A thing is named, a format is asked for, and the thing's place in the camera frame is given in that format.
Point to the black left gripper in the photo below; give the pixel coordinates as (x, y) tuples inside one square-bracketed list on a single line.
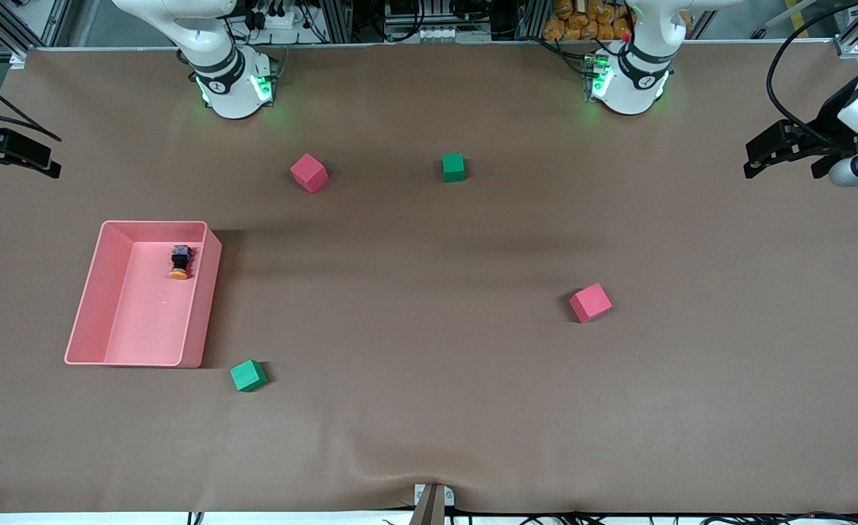
[(831, 117)]

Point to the orange capped black push button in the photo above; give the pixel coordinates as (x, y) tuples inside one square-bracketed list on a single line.
[(181, 257)]

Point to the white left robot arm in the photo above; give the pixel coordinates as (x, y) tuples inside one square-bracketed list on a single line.
[(636, 87)]

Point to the pink plastic bin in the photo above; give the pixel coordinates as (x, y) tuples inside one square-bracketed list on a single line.
[(144, 321)]

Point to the pink foam cube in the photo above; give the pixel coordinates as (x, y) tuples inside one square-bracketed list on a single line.
[(309, 173), (590, 302)]

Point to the orange packaged items heap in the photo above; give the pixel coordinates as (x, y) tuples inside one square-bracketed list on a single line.
[(582, 22)]

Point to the white power strip with plugs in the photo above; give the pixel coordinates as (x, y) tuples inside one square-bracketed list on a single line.
[(283, 18)]

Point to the green foam cube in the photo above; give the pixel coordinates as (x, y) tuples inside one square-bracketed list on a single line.
[(248, 375), (453, 166)]

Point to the white connector strip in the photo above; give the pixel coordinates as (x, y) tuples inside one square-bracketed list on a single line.
[(436, 34)]

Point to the brown table mat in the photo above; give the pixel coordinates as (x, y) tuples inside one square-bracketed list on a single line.
[(428, 408)]

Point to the aluminium frame post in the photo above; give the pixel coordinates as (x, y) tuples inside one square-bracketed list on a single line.
[(337, 22), (534, 18)]

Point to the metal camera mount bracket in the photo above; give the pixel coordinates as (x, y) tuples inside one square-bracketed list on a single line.
[(432, 503)]

